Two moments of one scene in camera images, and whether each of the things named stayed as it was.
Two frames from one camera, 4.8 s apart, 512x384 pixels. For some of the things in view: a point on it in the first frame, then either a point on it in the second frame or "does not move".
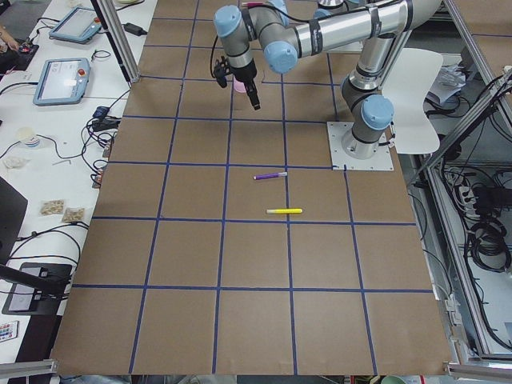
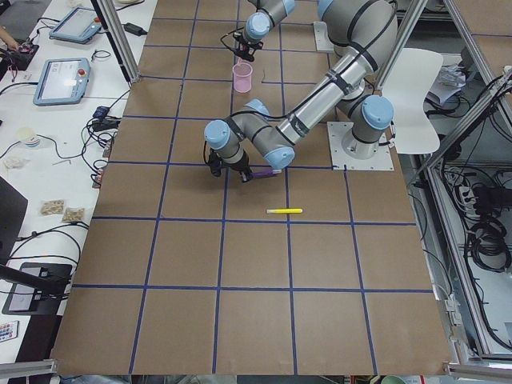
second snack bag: [74, 214] does not move
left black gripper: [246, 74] to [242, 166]
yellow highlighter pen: [282, 210] does not move
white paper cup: [27, 137] does not move
